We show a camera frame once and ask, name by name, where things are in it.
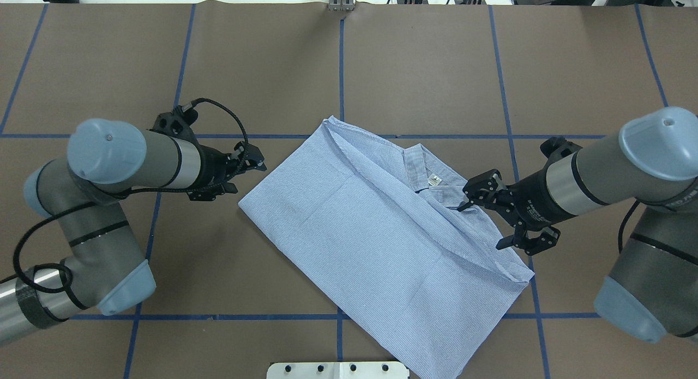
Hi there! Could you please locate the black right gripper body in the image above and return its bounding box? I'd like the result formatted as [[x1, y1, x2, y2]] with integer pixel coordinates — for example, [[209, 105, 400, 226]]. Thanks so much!
[[462, 169, 561, 256]]

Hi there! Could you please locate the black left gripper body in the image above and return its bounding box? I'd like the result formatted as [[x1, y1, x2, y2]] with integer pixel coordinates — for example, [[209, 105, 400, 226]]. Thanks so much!
[[189, 141, 265, 201]]

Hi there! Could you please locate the light blue striped shirt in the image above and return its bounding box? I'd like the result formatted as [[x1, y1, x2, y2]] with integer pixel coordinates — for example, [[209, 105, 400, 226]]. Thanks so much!
[[239, 117, 534, 378]]

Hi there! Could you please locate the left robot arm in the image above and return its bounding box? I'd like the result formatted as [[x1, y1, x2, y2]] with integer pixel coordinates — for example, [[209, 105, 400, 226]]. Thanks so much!
[[2, 113, 267, 346]]

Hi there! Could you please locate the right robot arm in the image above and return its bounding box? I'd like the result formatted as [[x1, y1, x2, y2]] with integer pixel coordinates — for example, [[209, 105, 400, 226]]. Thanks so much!
[[458, 106, 697, 344]]

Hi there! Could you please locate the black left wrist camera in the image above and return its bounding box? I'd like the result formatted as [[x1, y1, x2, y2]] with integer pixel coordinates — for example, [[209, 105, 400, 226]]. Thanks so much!
[[150, 105, 198, 143]]

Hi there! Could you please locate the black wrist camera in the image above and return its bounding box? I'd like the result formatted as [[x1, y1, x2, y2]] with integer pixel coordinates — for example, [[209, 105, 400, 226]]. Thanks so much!
[[539, 136, 583, 164], [150, 105, 198, 143]]

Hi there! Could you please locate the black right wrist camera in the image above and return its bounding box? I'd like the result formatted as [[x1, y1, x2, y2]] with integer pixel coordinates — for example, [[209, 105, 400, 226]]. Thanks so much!
[[539, 136, 583, 164]]

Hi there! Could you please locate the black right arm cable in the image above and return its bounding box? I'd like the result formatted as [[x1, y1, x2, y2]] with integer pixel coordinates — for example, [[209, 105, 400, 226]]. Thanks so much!
[[617, 199, 642, 254]]

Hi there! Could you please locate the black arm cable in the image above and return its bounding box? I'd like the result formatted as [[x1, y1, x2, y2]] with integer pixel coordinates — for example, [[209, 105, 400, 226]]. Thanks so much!
[[13, 98, 250, 309], [617, 199, 642, 254]]

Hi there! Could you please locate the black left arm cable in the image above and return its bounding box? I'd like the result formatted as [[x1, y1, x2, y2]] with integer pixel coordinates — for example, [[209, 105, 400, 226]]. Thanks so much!
[[13, 98, 250, 309]]

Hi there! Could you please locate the white camera pillar with base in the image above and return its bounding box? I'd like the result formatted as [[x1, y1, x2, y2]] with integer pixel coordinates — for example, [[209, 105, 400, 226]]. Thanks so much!
[[266, 361, 411, 378]]

